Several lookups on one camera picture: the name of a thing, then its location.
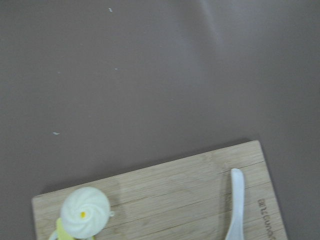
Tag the white ceramic spoon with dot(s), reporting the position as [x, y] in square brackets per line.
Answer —
[236, 226]

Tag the bamboo cutting board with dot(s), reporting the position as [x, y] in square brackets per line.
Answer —
[191, 198]

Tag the white toy steamed bun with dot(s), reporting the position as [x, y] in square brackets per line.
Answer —
[85, 212]

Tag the yellow plastic knife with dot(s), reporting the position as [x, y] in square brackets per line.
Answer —
[61, 232]

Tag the lemon slice under knife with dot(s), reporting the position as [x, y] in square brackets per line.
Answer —
[53, 236]

